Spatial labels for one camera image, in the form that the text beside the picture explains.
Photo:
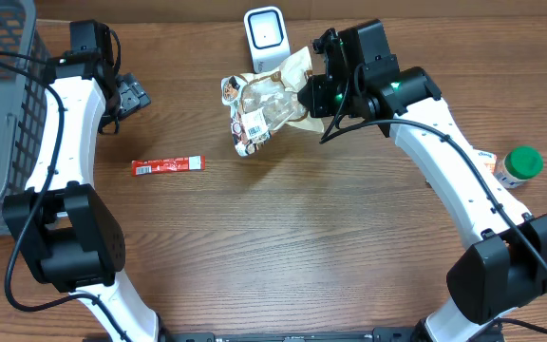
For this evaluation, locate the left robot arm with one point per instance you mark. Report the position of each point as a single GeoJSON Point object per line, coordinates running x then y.
{"type": "Point", "coordinates": [61, 227]}

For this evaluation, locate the white barcode scanner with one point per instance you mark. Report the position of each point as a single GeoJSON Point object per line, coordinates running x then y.
{"type": "Point", "coordinates": [267, 38]}

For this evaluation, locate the beige dog bone treat bag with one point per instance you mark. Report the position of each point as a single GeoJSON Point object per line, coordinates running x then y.
{"type": "Point", "coordinates": [261, 104]}

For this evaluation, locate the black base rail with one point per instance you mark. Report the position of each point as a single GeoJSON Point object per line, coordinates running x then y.
{"type": "Point", "coordinates": [376, 335]}

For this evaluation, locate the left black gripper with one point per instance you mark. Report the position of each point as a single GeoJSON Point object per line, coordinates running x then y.
{"type": "Point", "coordinates": [128, 95]}

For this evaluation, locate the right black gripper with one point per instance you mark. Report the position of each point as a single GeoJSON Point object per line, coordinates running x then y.
{"type": "Point", "coordinates": [313, 96]}

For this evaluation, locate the red snack stick packet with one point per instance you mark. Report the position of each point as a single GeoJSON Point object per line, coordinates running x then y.
{"type": "Point", "coordinates": [164, 166]}

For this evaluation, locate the small green lidded jar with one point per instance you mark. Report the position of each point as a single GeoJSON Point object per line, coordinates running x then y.
{"type": "Point", "coordinates": [518, 166]}

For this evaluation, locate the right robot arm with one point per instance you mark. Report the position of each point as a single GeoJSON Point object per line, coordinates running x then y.
{"type": "Point", "coordinates": [504, 263]}

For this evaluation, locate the grey plastic mesh basket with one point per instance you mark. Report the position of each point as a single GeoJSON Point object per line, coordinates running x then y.
{"type": "Point", "coordinates": [23, 103]}

